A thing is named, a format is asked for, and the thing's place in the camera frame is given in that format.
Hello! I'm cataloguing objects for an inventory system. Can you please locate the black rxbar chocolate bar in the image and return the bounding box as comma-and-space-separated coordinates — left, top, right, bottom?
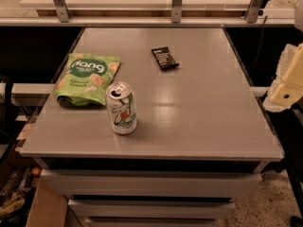
151, 46, 179, 70

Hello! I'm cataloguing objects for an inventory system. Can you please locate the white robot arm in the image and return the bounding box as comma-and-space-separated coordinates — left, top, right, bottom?
268, 0, 303, 108

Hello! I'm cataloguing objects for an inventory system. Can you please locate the white green 7up can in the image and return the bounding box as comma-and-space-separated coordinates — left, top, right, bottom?
105, 81, 137, 134

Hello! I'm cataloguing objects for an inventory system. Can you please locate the green snack chip bag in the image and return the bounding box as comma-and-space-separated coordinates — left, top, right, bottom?
55, 53, 120, 107

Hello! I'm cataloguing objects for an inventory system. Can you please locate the top white drawer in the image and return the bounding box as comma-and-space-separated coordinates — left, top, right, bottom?
42, 170, 261, 198

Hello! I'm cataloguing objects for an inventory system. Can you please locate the white drawer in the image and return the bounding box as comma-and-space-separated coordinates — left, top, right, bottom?
68, 200, 235, 219
86, 218, 215, 227
42, 170, 261, 198

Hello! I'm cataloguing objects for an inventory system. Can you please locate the middle white drawer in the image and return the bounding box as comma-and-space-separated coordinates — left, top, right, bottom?
68, 200, 235, 219

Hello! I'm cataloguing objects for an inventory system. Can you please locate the bottom white drawer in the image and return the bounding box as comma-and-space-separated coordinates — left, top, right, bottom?
86, 218, 215, 227

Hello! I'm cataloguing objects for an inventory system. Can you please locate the cardboard box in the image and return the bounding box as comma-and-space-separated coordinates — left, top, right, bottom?
26, 178, 67, 227

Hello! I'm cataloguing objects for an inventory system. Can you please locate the right metal bracket post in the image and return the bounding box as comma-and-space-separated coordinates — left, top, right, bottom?
244, 0, 263, 24

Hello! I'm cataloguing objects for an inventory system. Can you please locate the metal bracket post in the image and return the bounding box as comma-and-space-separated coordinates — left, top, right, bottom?
244, 0, 263, 24
53, 0, 69, 23
170, 0, 183, 23

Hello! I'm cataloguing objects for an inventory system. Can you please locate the black cable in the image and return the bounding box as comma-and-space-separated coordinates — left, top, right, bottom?
250, 15, 269, 78

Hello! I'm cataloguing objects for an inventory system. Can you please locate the middle metal bracket post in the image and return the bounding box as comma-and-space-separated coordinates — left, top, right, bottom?
170, 0, 183, 23

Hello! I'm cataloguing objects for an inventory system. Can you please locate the left metal bracket post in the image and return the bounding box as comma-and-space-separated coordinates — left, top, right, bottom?
53, 0, 69, 23

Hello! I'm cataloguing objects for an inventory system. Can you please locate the metal rail shelf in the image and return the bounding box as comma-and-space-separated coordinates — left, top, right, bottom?
0, 17, 294, 27

